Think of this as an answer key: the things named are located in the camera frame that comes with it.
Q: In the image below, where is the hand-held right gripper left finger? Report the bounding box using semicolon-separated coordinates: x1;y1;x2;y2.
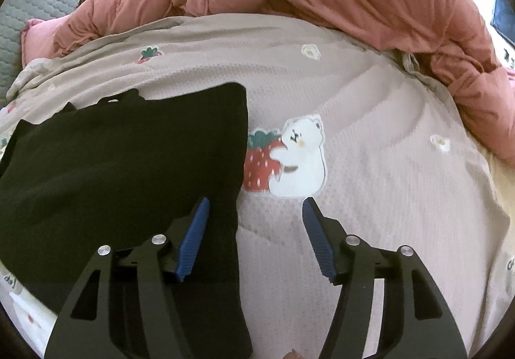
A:
43;197;211;359

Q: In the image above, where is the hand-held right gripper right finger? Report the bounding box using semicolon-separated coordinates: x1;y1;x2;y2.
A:
302;197;468;359

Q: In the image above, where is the black sweater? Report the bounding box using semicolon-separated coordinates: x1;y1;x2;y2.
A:
0;82;254;359

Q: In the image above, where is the strawberry bear printed blanket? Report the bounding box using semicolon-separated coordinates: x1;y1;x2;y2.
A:
0;13;515;359

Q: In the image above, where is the cream bed sheet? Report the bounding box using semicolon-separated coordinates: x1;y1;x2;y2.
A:
485;147;515;231

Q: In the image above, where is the pink frilled pillow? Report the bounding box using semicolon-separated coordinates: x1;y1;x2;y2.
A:
21;18;63;67

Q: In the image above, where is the dark blue cloth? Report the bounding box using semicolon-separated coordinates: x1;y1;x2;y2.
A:
492;0;515;40

